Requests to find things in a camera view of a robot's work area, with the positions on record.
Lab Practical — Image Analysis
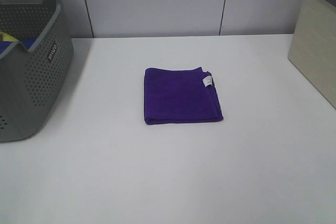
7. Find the blue cloth in basket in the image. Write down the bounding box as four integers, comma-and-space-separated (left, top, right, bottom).
1, 37, 37, 53

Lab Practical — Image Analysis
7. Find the beige plastic storage bin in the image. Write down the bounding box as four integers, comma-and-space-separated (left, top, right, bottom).
288, 0, 335, 106

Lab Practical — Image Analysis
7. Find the yellow-green cloth in basket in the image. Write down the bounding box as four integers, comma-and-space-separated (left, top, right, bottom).
0, 31, 18, 42

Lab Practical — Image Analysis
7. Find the grey perforated laundry basket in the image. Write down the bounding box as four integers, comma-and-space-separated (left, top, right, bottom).
1, 0, 74, 142

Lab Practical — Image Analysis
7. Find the purple towel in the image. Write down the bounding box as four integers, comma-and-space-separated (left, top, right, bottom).
144, 67, 224, 125

